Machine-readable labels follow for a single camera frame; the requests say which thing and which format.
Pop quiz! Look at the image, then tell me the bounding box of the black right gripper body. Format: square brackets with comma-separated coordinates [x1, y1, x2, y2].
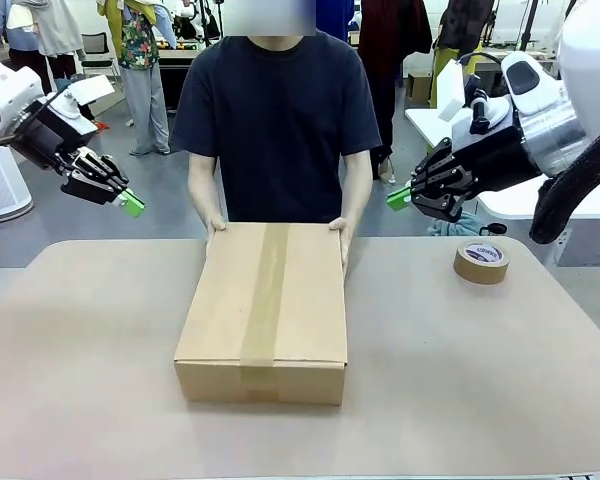
[458, 124, 545, 200]

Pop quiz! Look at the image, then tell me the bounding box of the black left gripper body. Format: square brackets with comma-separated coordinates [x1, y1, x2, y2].
[8, 101, 80, 175]

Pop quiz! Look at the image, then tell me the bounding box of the brown cardboard shipping box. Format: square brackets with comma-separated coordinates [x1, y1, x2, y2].
[173, 221, 350, 408]

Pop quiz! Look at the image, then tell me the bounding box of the person's left forearm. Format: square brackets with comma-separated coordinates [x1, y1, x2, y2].
[340, 148, 374, 227]

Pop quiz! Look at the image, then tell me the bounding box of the person's right forearm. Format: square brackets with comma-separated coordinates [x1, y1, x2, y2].
[187, 151, 227, 224]

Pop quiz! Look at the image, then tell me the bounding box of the person's left hand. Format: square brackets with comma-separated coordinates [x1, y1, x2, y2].
[327, 215, 354, 277]

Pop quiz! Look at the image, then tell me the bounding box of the person's right hand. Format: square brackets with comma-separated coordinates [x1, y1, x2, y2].
[205, 215, 229, 246]

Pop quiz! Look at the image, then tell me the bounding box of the teal cloth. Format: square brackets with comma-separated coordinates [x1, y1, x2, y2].
[426, 211, 487, 238]

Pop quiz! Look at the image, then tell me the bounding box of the white table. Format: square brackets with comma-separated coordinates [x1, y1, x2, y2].
[404, 105, 600, 222]

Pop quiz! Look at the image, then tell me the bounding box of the white perforated bin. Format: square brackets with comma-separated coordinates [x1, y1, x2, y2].
[0, 145, 35, 220]

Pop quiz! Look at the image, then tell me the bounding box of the brown packing tape roll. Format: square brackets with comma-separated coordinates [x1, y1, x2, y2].
[452, 239, 511, 287]

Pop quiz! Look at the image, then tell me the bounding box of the small cardboard box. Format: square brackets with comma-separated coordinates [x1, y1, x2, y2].
[406, 71, 434, 107]

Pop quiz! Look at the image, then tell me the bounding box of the person in floral shirt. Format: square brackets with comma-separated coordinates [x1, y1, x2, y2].
[96, 0, 172, 157]

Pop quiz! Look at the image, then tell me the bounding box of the person in dark red clothes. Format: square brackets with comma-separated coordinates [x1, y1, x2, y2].
[356, 0, 434, 184]

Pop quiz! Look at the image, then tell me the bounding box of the black mesh chair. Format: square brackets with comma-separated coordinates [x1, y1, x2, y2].
[81, 31, 120, 81]

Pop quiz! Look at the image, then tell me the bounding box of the person in grey hoodie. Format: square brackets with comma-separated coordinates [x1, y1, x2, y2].
[28, 0, 112, 129]

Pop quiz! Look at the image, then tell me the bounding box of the person with yellow apron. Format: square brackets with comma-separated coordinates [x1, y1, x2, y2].
[428, 0, 497, 110]

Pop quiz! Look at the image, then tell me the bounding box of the black tripod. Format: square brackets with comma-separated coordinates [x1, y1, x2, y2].
[521, 0, 540, 52]

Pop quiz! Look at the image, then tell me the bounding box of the person torso navy t-shirt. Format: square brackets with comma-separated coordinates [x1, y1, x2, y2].
[171, 34, 384, 226]

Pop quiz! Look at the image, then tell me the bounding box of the brown packing tape strip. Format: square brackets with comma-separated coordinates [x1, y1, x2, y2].
[238, 222, 292, 387]

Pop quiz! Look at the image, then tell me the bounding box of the black cable sleeve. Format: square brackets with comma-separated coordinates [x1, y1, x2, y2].
[528, 116, 600, 246]

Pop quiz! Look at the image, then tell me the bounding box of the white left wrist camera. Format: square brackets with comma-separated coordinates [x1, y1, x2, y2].
[44, 74, 117, 137]

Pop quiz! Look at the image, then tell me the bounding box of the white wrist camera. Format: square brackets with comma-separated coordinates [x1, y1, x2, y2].
[438, 59, 519, 151]
[44, 74, 117, 137]

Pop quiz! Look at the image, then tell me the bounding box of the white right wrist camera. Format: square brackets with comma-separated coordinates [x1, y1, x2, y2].
[438, 59, 519, 151]

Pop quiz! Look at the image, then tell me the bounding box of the black camera cable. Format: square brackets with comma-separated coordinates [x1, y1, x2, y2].
[456, 48, 504, 67]

